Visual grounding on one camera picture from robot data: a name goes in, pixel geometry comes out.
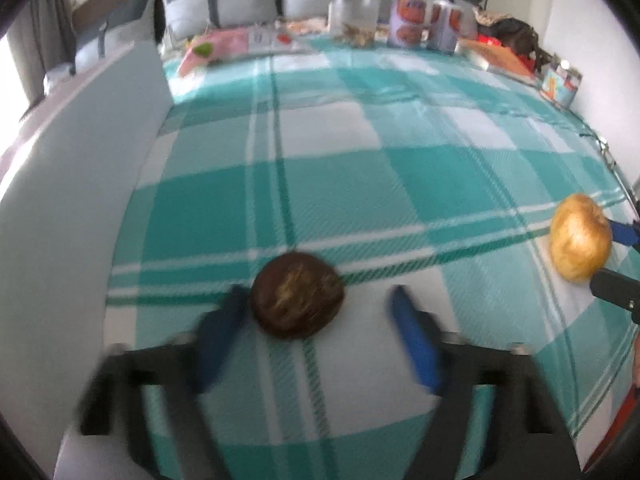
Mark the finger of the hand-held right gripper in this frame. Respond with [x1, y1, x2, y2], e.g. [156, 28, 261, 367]
[590, 267, 640, 326]
[607, 217, 640, 248]

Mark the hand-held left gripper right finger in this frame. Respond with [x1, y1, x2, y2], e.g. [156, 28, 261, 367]
[389, 285, 583, 480]

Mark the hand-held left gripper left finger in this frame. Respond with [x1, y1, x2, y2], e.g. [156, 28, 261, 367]
[75, 284, 248, 480]

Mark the yellow round fruit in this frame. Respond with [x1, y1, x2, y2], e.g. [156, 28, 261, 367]
[549, 193, 613, 283]

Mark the dark brown round fruit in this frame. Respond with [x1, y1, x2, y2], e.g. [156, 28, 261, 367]
[250, 252, 346, 339]

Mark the white cardboard box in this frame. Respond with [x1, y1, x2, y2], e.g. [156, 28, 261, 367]
[0, 40, 173, 401]

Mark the orange red cloth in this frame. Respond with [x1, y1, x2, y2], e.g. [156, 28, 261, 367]
[582, 385, 640, 471]

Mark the small printed tin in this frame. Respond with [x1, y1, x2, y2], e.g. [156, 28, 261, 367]
[540, 59, 583, 110]

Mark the teal plaid bedsheet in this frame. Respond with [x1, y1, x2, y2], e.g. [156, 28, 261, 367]
[55, 35, 640, 480]

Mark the orange book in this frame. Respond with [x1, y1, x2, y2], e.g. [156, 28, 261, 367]
[457, 39, 538, 83]

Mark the dark bag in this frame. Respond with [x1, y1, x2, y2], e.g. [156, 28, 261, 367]
[482, 17, 543, 66]

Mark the white can with orange label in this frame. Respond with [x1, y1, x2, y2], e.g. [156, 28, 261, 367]
[426, 0, 476, 56]
[387, 0, 432, 48]

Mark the pink packet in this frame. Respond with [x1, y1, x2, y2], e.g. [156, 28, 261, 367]
[177, 29, 251, 77]

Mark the white booklet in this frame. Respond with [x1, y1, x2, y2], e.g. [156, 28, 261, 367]
[247, 27, 311, 53]

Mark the clear jar with black lid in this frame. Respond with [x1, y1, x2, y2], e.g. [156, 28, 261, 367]
[327, 0, 381, 50]

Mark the grey curtain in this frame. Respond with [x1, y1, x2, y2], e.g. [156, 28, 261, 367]
[5, 0, 73, 106]

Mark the black cable with metal clip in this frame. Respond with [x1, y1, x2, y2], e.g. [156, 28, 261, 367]
[580, 130, 640, 211]

